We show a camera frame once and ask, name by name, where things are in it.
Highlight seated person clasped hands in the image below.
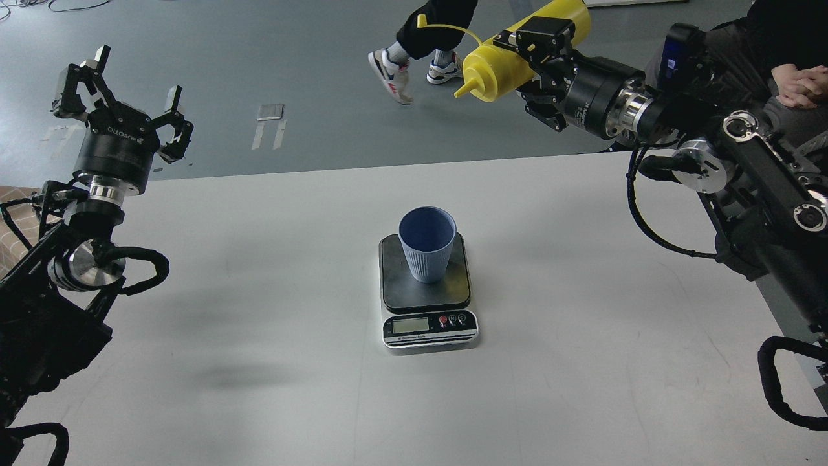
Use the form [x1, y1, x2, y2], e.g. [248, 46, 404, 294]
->
[771, 64, 827, 109]

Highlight black digital kitchen scale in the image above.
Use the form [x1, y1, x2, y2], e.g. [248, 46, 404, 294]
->
[378, 233, 480, 354]

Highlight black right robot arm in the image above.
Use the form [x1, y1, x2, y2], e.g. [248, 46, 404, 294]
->
[494, 17, 827, 431]

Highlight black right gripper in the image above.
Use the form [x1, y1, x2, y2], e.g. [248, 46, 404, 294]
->
[493, 17, 646, 140]

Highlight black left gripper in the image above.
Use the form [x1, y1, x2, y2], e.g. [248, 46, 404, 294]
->
[51, 45, 194, 195]

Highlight seated person in black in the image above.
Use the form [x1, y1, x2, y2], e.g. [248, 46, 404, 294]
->
[679, 1, 827, 150]

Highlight grey floor plate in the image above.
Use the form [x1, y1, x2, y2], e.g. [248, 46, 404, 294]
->
[256, 103, 285, 123]

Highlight walking person in sneakers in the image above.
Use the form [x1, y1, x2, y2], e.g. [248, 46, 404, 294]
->
[367, 1, 478, 105]

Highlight blue ribbed plastic cup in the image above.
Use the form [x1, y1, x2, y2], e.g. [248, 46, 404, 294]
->
[397, 206, 457, 283]

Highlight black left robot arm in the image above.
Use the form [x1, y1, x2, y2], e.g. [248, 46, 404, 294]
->
[1, 45, 194, 465]

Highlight black floor cable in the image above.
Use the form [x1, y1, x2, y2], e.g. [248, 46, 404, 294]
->
[0, 0, 114, 16]

